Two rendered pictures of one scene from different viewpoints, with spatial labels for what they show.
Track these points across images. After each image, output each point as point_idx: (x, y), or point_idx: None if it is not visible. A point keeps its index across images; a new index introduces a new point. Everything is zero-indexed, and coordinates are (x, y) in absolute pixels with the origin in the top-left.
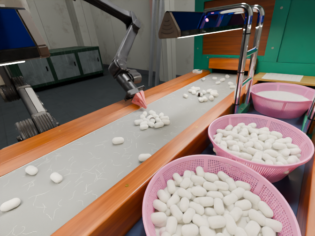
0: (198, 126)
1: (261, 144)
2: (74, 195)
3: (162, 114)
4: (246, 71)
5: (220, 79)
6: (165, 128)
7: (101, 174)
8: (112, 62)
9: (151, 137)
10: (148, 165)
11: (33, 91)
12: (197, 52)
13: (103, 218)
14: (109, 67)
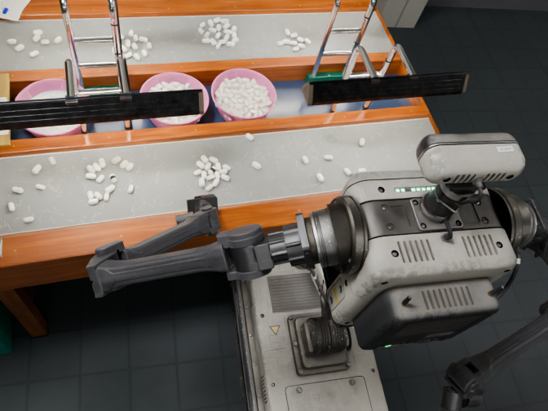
0: (193, 130)
1: None
2: (297, 144)
3: (197, 170)
4: None
5: (22, 190)
6: (209, 156)
7: (280, 148)
8: (216, 216)
9: (229, 155)
10: (254, 125)
11: (324, 278)
12: None
13: (288, 117)
14: (219, 225)
